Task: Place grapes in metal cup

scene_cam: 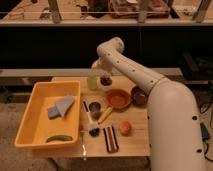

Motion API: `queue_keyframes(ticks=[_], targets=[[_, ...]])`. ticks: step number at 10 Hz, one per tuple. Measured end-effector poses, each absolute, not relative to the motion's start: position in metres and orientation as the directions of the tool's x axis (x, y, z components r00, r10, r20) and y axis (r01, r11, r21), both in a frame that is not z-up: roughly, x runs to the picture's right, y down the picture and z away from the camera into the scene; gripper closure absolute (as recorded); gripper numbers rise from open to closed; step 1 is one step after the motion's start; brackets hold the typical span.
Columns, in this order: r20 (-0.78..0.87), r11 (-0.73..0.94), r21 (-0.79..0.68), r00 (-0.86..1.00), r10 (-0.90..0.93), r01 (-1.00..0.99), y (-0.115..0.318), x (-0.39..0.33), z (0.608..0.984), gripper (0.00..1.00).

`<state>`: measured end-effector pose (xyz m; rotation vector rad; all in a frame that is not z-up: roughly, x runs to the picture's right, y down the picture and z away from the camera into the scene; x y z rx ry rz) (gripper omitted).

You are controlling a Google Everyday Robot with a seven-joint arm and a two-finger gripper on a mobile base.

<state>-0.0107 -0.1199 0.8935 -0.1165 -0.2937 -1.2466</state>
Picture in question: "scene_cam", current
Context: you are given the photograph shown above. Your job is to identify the metal cup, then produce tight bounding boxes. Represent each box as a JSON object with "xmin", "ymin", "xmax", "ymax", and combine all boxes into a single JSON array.
[{"xmin": 89, "ymin": 102, "xmax": 101, "ymax": 119}]

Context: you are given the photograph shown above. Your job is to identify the orange peach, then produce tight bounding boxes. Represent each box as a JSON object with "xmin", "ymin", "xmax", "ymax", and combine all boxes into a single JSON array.
[{"xmin": 119, "ymin": 121, "xmax": 132, "ymax": 136}]

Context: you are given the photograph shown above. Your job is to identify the blue power adapter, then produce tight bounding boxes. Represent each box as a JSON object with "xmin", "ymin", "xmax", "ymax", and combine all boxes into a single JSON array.
[{"xmin": 200, "ymin": 122, "xmax": 211, "ymax": 141}]

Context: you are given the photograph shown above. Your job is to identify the yellow plastic bin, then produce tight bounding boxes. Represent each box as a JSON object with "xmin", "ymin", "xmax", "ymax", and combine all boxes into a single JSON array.
[{"xmin": 15, "ymin": 81, "xmax": 81, "ymax": 149}]

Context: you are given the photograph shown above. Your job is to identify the green plastic cup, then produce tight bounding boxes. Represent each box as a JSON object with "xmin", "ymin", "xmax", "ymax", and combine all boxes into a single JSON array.
[{"xmin": 87, "ymin": 76, "xmax": 97, "ymax": 90}]

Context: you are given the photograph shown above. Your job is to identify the dark purple grapes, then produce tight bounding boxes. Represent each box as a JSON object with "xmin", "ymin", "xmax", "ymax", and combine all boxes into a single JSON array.
[{"xmin": 101, "ymin": 79, "xmax": 112, "ymax": 86}]

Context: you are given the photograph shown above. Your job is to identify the metal fork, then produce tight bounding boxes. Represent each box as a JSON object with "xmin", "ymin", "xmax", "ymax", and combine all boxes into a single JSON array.
[{"xmin": 79, "ymin": 129, "xmax": 88, "ymax": 158}]

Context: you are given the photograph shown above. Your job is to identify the dark brown bowl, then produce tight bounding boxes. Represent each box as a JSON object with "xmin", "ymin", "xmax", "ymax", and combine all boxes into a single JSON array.
[{"xmin": 131, "ymin": 86, "xmax": 148, "ymax": 107}]

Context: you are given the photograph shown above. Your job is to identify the white small bowl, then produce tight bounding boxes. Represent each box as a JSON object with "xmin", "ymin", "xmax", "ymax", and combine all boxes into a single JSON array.
[{"xmin": 100, "ymin": 77, "xmax": 112, "ymax": 91}]

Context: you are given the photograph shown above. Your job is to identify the black cable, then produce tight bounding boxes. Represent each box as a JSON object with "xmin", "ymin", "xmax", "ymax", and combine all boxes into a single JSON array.
[{"xmin": 199, "ymin": 79, "xmax": 213, "ymax": 164}]

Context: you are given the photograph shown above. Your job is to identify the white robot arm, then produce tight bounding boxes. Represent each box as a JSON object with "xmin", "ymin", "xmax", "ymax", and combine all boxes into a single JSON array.
[{"xmin": 93, "ymin": 37, "xmax": 207, "ymax": 171}]

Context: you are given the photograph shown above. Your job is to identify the orange pan with yellow handle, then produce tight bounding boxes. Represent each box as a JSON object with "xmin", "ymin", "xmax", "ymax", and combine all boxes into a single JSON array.
[{"xmin": 98, "ymin": 89, "xmax": 131, "ymax": 124}]

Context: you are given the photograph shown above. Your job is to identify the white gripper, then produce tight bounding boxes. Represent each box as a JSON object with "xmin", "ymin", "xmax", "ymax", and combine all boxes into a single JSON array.
[{"xmin": 91, "ymin": 58, "xmax": 112, "ymax": 79}]

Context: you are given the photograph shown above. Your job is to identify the green cucumber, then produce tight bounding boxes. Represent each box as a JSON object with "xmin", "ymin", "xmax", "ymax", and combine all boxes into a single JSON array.
[{"xmin": 46, "ymin": 135, "xmax": 73, "ymax": 143}]

